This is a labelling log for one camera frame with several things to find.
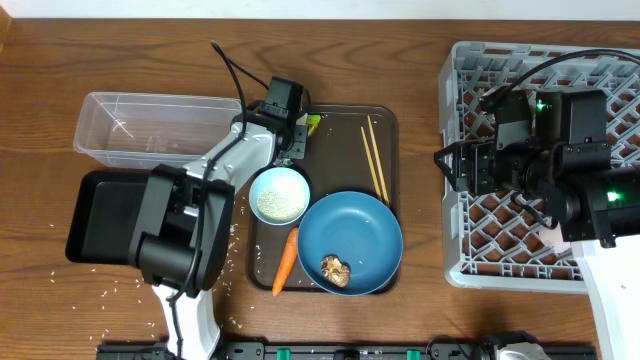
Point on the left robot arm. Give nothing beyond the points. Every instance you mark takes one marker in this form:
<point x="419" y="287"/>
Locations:
<point x="186" y="297"/>

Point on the light blue rice bowl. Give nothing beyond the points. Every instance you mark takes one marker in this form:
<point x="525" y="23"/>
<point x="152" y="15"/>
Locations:
<point x="279" y="196"/>

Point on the foil snack wrapper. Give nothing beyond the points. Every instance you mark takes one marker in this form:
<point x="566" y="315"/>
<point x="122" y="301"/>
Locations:
<point x="311" y="121"/>

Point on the grey dishwasher rack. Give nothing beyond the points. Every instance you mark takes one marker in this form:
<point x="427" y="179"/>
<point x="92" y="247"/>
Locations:
<point x="489" y="242"/>

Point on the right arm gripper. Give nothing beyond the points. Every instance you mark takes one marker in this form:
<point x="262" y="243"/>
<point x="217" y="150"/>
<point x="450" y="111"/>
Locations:
<point x="474" y="158"/>

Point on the orange carrot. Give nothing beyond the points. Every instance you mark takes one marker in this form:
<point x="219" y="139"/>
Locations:
<point x="288" y="259"/>

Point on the brown serving tray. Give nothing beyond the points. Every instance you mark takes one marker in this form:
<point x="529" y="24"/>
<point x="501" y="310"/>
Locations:
<point x="335" y="161"/>

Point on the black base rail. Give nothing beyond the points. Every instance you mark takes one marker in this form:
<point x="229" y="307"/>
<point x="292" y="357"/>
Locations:
<point x="513" y="345"/>

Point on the black plastic tray bin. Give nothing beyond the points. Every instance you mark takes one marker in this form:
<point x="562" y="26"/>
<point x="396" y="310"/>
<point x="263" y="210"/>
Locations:
<point x="105" y="220"/>

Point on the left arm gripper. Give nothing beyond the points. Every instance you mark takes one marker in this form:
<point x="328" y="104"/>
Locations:
<point x="301" y="147"/>

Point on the dark blue plate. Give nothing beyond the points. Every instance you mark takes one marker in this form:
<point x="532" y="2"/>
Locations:
<point x="361" y="232"/>

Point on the brown mushroom piece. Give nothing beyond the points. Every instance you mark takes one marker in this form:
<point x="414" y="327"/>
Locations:
<point x="335" y="271"/>

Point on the wooden chopstick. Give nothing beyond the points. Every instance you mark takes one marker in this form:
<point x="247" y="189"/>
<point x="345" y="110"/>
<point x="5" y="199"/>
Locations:
<point x="371" y="165"/>
<point x="382" y="182"/>

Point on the clear plastic bin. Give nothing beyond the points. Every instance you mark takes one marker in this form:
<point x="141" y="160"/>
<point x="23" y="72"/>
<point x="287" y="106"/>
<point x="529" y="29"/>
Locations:
<point x="142" y="130"/>

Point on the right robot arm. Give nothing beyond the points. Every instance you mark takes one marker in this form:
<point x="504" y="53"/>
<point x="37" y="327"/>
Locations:
<point x="557" y="150"/>

